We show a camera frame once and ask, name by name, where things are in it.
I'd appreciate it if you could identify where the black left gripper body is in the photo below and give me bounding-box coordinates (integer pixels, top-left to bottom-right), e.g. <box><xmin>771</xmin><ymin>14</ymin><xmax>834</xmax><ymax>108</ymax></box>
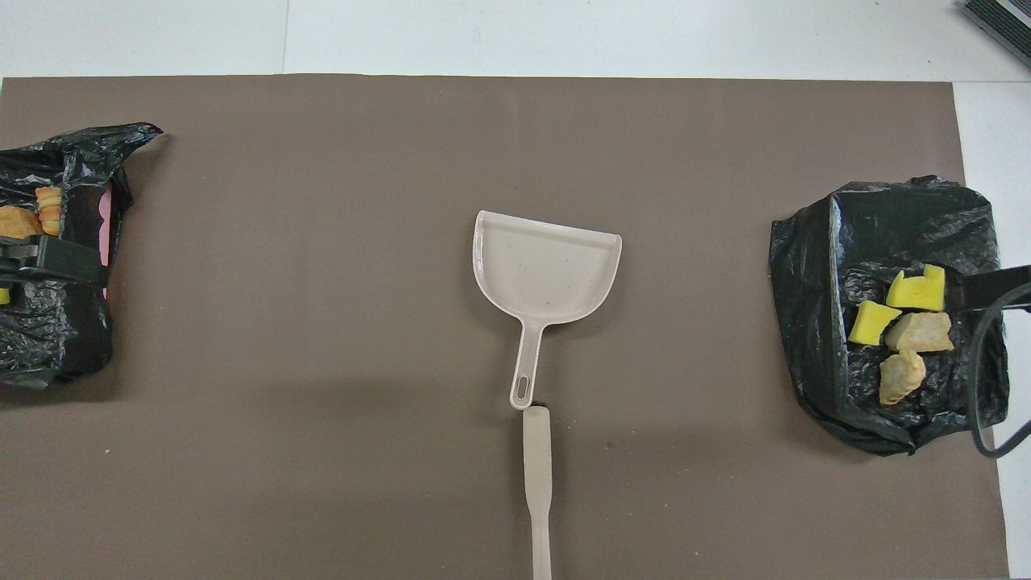
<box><xmin>0</xmin><ymin>240</ymin><xmax>39</xmax><ymax>281</ymax></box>

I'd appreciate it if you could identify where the small beige sponge piece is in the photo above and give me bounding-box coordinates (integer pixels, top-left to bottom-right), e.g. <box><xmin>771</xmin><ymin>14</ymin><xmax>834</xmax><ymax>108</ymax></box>
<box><xmin>0</xmin><ymin>205</ymin><xmax>46</xmax><ymax>241</ymax></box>

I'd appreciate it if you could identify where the brown sponge piece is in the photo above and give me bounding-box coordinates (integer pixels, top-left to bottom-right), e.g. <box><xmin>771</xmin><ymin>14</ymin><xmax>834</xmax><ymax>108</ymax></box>
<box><xmin>34</xmin><ymin>186</ymin><xmax>64</xmax><ymax>238</ymax></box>

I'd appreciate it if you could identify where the beige plastic dustpan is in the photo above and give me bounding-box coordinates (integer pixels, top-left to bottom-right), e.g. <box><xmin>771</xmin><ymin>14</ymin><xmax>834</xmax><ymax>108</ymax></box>
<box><xmin>472</xmin><ymin>209</ymin><xmax>623</xmax><ymax>412</ymax></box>

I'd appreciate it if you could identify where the beige hand brush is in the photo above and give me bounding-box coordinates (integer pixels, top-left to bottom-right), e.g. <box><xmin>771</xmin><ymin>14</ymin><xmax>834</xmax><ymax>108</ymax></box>
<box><xmin>521</xmin><ymin>405</ymin><xmax>554</xmax><ymax>580</ymax></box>

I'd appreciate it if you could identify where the pink plastic bin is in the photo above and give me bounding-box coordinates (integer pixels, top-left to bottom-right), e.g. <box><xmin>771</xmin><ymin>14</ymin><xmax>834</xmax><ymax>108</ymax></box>
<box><xmin>95</xmin><ymin>184</ymin><xmax>115</xmax><ymax>300</ymax></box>

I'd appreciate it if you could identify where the loose black trash bag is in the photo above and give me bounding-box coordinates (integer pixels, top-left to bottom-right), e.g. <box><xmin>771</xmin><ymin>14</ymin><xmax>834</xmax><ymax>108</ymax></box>
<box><xmin>0</xmin><ymin>121</ymin><xmax>163</xmax><ymax>392</ymax></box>

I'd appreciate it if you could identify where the taut black trash bag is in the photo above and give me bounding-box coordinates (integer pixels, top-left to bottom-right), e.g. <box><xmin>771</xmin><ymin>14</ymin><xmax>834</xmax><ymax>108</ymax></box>
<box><xmin>768</xmin><ymin>175</ymin><xmax>1010</xmax><ymax>458</ymax></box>

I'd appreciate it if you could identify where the brown table mat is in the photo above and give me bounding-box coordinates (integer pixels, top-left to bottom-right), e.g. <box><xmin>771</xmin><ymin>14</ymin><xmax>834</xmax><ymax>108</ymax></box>
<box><xmin>0</xmin><ymin>75</ymin><xmax>1010</xmax><ymax>580</ymax></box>

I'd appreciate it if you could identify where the grey ribbed device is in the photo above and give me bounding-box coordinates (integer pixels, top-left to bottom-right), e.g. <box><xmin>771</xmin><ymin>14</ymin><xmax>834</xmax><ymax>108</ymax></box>
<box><xmin>960</xmin><ymin>0</ymin><xmax>1031</xmax><ymax>69</ymax></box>

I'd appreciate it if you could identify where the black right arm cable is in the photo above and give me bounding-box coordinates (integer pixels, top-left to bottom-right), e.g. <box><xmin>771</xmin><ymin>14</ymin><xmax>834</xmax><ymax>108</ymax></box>
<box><xmin>967</xmin><ymin>282</ymin><xmax>1031</xmax><ymax>461</ymax></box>

